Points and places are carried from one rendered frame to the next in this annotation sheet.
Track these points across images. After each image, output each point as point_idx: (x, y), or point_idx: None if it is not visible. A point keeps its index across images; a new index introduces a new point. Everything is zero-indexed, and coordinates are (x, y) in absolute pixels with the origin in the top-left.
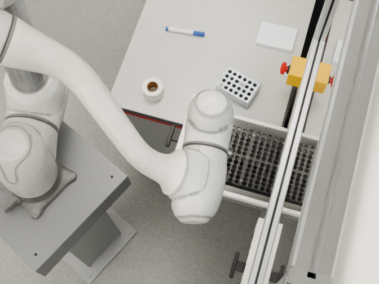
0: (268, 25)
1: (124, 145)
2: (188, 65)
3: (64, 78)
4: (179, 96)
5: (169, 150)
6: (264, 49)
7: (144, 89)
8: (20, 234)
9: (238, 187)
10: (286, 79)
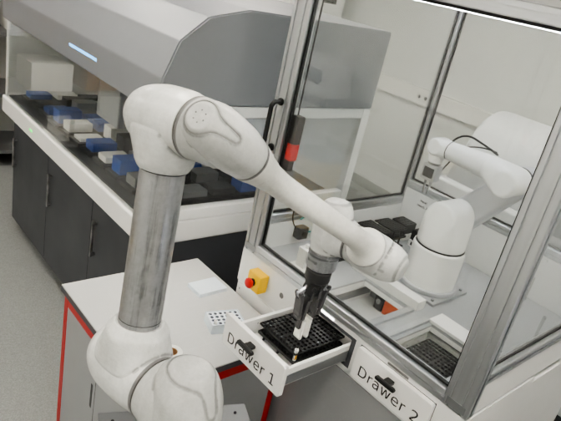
0: (194, 282)
1: (346, 221)
2: (172, 332)
3: (288, 183)
4: (193, 352)
5: None
6: (209, 297)
7: None
8: None
9: (318, 352)
10: (257, 287)
